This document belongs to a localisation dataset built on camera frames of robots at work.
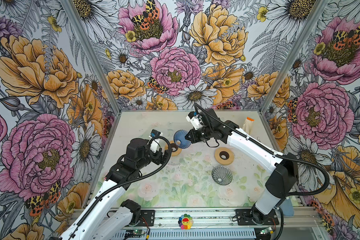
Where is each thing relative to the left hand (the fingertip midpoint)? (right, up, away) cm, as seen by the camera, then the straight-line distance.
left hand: (162, 150), depth 74 cm
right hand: (+13, +4, +4) cm, 14 cm away
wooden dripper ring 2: (+7, -2, +12) cm, 14 cm away
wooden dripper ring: (+36, -8, +23) cm, 43 cm away
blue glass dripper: (+8, +5, +7) cm, 12 cm away
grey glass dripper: (+32, -16, +11) cm, 37 cm away
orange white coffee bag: (+54, +12, +30) cm, 63 cm away
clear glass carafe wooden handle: (+4, -10, +20) cm, 23 cm away
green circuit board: (-12, -38, -3) cm, 40 cm away
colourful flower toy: (+11, -33, -2) cm, 35 cm away
